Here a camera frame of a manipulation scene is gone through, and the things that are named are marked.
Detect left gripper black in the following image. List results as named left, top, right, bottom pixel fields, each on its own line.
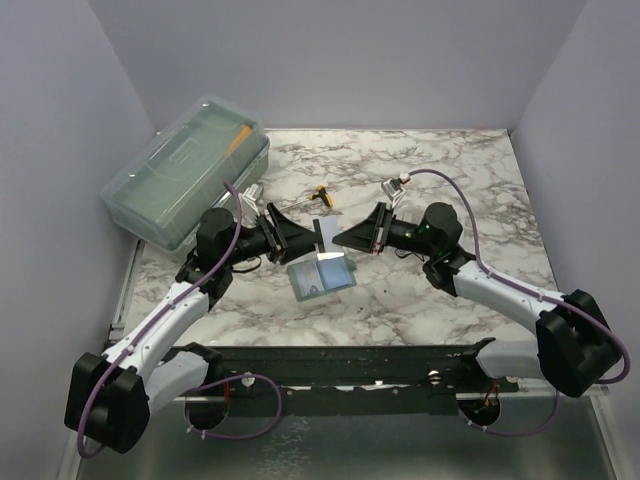
left=223, top=203, right=322, bottom=267

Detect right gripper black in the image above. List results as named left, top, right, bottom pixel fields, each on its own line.
left=334, top=203, right=437, bottom=258

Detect green card holder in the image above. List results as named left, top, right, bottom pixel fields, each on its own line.
left=287, top=256, right=357, bottom=302

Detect white plastic card tray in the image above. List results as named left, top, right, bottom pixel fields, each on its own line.
left=399, top=202, right=464, bottom=243

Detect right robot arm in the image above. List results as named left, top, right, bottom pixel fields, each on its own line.
left=333, top=202, right=622, bottom=398

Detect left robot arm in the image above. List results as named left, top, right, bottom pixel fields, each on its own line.
left=64, top=204, right=321, bottom=459

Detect clear plastic storage box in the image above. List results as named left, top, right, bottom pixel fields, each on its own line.
left=101, top=95, right=270, bottom=261

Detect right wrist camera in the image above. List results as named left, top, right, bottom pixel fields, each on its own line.
left=381, top=173, right=411, bottom=209

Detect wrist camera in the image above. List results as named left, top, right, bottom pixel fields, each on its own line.
left=242, top=183, right=264, bottom=217
left=381, top=173, right=411, bottom=209

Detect yellow handled hex key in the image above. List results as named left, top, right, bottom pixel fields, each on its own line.
left=280, top=185, right=333, bottom=211

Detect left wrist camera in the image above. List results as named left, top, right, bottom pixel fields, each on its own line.
left=242, top=183, right=264, bottom=217

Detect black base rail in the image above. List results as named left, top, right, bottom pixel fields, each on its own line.
left=183, top=342, right=518, bottom=423

